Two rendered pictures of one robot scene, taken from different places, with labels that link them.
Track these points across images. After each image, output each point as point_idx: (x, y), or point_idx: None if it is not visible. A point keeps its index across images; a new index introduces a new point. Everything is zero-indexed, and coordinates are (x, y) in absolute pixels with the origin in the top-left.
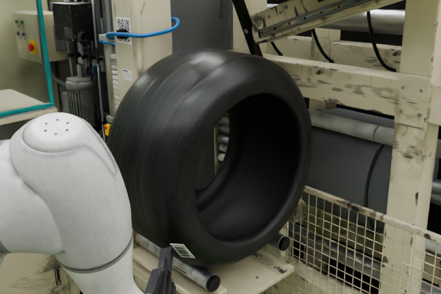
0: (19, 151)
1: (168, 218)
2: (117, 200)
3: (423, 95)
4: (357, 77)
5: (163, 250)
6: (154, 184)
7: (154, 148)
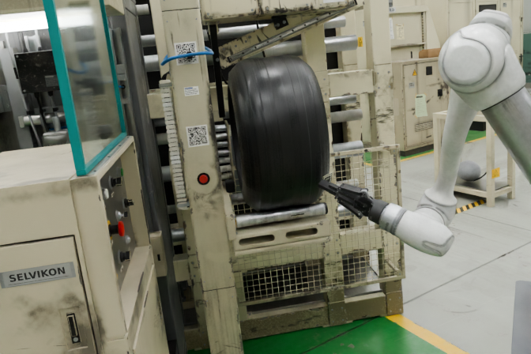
0: (505, 18)
1: (325, 154)
2: None
3: (325, 81)
4: None
5: (321, 182)
6: (320, 130)
7: (312, 107)
